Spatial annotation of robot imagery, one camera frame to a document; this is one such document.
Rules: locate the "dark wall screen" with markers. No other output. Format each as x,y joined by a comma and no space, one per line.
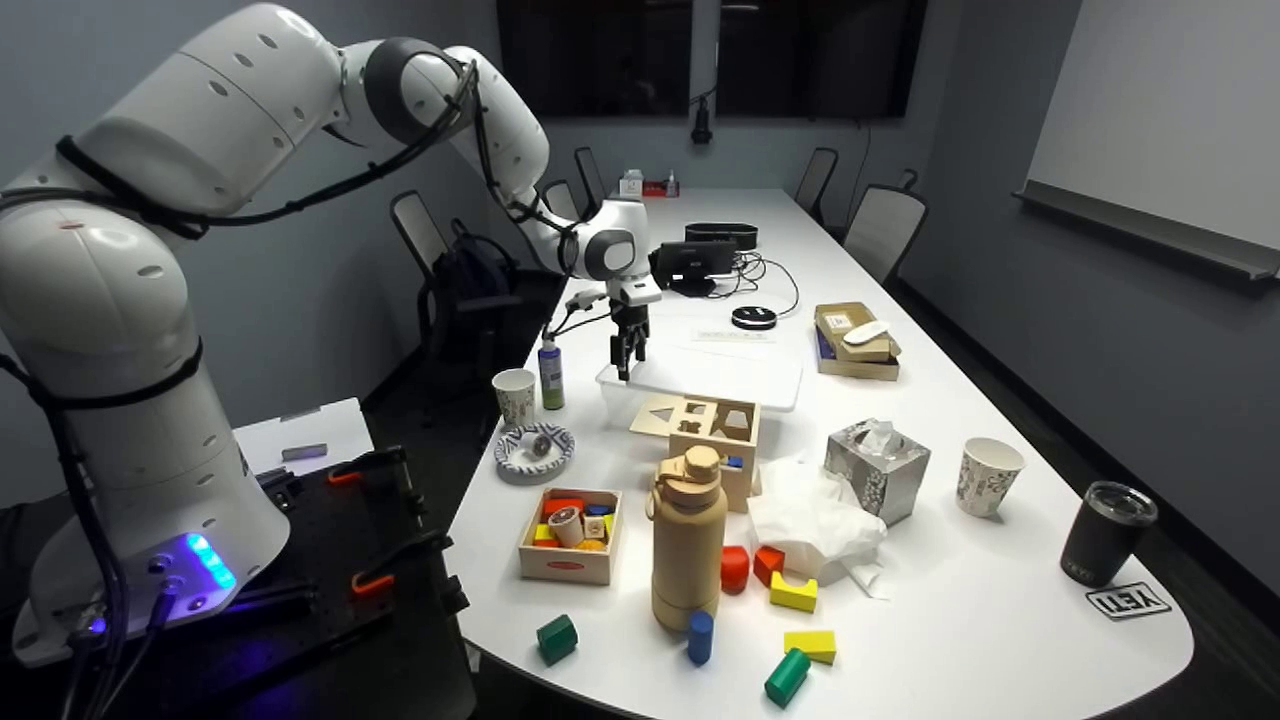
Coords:
740,57

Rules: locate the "green block left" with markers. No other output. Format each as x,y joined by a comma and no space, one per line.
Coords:
559,639

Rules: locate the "black and white tag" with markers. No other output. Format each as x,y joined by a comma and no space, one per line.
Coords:
1128,600

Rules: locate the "wooden shape sorter box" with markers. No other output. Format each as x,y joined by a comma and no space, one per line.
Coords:
729,425

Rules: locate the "white paper sheet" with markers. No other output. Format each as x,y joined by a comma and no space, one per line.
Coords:
305,440

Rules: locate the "dark travel mug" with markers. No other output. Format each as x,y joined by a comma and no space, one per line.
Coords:
1106,528

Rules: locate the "silver tissue box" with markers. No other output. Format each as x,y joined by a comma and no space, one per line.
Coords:
880,464

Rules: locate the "yellow block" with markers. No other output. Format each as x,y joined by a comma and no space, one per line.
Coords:
794,594
815,644

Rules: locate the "grey chair far right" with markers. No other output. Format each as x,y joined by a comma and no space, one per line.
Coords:
886,231

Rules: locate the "patterned paper cup right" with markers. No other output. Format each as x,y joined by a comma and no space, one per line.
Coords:
985,475

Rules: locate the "grey chair with backpack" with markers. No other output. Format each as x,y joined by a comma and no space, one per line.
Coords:
479,300

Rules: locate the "red block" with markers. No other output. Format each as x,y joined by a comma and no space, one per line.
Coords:
734,570
765,562

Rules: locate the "red block right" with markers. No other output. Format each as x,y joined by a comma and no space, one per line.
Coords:
765,562

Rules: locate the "tan thermos bottle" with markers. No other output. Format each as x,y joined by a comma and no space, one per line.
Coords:
685,537

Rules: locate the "grey round dish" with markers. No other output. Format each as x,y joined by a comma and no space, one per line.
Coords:
533,454

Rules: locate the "yellow block lower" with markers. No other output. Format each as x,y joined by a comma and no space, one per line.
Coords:
815,644

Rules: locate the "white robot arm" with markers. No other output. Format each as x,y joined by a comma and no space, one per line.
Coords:
104,327

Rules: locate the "black device pile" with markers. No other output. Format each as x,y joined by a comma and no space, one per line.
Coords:
690,267

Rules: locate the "yellow block upper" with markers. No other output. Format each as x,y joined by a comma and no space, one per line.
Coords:
794,594

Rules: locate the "green block right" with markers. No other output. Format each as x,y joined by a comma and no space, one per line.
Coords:
784,677

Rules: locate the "white whiteboard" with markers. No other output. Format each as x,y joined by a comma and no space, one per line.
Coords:
1166,127

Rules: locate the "white paper cup left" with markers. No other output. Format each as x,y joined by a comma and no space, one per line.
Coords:
514,394

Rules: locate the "red block left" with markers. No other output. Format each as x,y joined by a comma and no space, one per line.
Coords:
734,570

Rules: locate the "white plastic lid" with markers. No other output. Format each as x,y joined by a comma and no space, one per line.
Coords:
709,356

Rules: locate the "wooden tray of blocks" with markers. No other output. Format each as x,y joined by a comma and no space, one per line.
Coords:
574,537

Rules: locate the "green block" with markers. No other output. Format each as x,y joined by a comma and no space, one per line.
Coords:
559,639
784,677

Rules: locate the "black round puck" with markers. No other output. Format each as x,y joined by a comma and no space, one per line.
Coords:
754,319

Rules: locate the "crumpled white tissue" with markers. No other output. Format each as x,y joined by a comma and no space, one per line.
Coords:
818,524

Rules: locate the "blue block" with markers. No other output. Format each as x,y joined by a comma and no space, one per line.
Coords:
696,635

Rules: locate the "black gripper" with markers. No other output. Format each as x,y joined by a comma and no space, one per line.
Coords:
630,313

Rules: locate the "grey chair left middle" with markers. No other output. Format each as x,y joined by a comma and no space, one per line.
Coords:
561,202

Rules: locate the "black robot cart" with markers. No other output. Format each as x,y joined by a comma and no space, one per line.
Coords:
355,621

